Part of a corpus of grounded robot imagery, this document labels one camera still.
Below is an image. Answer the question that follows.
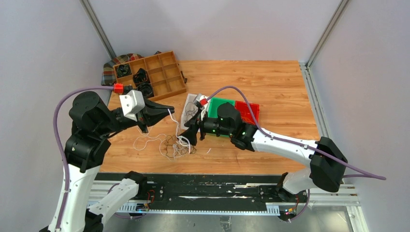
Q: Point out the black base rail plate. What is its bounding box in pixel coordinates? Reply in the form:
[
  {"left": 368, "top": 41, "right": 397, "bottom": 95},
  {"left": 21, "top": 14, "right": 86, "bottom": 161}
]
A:
[{"left": 117, "top": 173, "right": 309, "bottom": 212}]

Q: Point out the white plastic bin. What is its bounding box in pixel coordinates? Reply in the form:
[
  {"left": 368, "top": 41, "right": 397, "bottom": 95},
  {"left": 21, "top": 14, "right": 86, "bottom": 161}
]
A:
[{"left": 180, "top": 93, "right": 198, "bottom": 130}]

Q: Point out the black coiled strap four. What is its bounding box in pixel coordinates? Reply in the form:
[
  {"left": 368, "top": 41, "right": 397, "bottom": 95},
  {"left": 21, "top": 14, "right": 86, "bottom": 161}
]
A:
[{"left": 136, "top": 82, "right": 154, "bottom": 99}]

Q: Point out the white cable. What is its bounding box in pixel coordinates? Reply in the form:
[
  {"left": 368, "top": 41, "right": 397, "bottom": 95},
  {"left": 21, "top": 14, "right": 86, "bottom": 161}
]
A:
[
  {"left": 167, "top": 108, "right": 182, "bottom": 142},
  {"left": 132, "top": 127, "right": 165, "bottom": 152}
]

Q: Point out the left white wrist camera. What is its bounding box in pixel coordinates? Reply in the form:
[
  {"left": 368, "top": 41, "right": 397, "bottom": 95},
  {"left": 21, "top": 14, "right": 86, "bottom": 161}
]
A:
[{"left": 119, "top": 89, "right": 145, "bottom": 121}]

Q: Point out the wooden compartment tray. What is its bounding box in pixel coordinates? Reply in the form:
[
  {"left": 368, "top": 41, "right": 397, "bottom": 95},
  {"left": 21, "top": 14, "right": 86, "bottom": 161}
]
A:
[{"left": 113, "top": 50, "right": 188, "bottom": 102}]

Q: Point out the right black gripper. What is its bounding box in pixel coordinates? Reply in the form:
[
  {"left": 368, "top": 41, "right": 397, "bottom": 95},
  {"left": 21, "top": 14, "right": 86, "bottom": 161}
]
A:
[{"left": 177, "top": 109, "right": 233, "bottom": 146}]

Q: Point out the green plastic bin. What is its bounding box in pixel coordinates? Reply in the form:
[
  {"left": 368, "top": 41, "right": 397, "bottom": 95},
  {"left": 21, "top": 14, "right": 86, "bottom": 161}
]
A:
[{"left": 206, "top": 97, "right": 235, "bottom": 118}]

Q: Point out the black coiled strap two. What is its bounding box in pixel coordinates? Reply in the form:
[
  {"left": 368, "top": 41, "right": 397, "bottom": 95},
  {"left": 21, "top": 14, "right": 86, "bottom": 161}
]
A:
[{"left": 132, "top": 68, "right": 150, "bottom": 87}]

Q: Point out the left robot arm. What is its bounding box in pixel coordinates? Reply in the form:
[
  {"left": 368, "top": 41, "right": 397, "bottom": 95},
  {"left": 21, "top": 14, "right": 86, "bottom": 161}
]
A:
[{"left": 44, "top": 87, "right": 175, "bottom": 232}]

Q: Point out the red plastic bin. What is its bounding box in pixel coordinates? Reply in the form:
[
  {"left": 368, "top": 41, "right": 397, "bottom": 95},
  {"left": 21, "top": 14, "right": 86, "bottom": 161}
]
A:
[{"left": 234, "top": 101, "right": 260, "bottom": 125}]

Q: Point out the black cable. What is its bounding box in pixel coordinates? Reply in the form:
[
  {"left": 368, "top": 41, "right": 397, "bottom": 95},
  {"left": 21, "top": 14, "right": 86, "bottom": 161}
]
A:
[{"left": 184, "top": 101, "right": 201, "bottom": 126}]

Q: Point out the black coiled strap one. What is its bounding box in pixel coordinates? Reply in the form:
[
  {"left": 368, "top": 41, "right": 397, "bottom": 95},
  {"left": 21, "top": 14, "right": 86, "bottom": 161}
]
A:
[{"left": 116, "top": 64, "right": 132, "bottom": 78}]

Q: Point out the plaid cloth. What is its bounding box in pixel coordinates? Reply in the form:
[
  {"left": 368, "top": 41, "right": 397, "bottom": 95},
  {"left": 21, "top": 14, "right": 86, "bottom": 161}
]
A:
[{"left": 101, "top": 51, "right": 188, "bottom": 93}]

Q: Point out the cable bundle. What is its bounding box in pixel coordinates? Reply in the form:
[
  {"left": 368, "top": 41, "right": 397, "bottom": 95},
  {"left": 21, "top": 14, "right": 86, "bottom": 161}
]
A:
[{"left": 159, "top": 133, "right": 198, "bottom": 161}]

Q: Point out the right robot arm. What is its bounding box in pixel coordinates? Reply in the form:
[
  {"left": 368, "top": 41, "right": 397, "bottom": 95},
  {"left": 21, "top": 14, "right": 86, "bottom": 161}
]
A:
[{"left": 181, "top": 103, "right": 347, "bottom": 202}]

